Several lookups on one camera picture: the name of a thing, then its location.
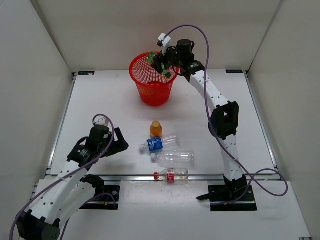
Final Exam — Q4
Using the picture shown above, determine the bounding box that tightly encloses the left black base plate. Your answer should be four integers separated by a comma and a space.
80, 181, 121, 211

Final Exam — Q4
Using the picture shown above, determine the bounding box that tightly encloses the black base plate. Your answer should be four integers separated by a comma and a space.
196, 185, 258, 212
80, 181, 121, 211

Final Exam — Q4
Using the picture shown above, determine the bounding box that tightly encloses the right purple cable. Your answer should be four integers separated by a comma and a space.
164, 24, 289, 203

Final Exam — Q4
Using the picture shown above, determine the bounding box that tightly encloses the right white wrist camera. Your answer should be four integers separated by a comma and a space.
157, 33, 172, 56

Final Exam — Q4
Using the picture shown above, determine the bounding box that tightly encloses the clear plastic bottle white cap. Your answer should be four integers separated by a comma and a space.
150, 150, 195, 169

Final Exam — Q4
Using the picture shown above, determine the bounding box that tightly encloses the red mesh plastic bin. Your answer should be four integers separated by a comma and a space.
129, 52, 178, 107

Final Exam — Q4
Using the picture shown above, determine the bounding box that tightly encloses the orange juice bottle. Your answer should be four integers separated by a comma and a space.
149, 120, 163, 138

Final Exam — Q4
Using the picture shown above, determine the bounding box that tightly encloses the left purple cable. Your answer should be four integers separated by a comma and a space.
9, 113, 117, 240

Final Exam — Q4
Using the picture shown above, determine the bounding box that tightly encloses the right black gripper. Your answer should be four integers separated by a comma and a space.
152, 44, 185, 74

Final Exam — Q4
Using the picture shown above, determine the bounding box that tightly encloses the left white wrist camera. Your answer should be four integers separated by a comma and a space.
92, 116, 109, 127

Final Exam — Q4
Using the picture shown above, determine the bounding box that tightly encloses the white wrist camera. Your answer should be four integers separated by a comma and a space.
92, 116, 109, 127
157, 33, 172, 56

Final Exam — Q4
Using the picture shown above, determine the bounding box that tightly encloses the blue label clear bottle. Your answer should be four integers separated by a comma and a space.
138, 133, 180, 154

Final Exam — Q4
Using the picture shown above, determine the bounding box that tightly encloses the purple cable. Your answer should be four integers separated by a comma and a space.
164, 24, 289, 203
9, 113, 117, 240

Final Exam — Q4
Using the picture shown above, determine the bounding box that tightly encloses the aluminium table rail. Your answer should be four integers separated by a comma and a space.
46, 174, 283, 183

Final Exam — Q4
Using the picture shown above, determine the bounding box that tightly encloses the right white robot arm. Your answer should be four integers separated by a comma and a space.
150, 34, 248, 205

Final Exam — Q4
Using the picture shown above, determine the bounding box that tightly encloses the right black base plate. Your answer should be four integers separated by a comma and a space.
196, 185, 258, 212

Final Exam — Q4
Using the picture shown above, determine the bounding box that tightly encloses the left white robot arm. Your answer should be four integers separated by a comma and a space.
15, 124, 129, 240

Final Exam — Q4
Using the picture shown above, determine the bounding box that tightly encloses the clear bottle red label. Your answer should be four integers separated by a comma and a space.
153, 168, 189, 184

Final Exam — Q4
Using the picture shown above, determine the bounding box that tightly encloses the green plastic bottle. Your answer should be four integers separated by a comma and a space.
145, 51, 172, 79

